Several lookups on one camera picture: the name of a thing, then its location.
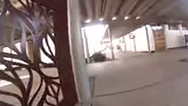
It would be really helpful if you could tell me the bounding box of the dark bush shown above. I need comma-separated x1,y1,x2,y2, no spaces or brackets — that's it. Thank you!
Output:
89,50,108,64

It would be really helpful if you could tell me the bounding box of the pale concrete pillar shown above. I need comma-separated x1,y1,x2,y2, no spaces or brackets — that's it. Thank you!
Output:
64,0,92,105

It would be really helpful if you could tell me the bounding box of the dark cutout metal screen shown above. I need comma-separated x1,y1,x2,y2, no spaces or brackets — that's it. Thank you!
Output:
0,0,80,106

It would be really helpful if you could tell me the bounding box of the drain grate strip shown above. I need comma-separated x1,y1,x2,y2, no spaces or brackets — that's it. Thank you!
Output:
83,75,100,106

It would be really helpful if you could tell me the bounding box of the white building with brown door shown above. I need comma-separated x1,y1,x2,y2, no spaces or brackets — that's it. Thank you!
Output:
109,20,188,57

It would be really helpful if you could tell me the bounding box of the pale concrete pavement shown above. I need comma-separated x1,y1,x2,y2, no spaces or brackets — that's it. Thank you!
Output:
50,43,188,106

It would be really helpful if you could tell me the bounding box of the ribbed concrete ceiling with lights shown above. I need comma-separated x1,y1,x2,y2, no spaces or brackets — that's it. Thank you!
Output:
77,0,188,36

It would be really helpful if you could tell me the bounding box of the thin grey post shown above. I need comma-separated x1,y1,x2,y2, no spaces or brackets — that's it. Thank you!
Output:
106,23,116,61

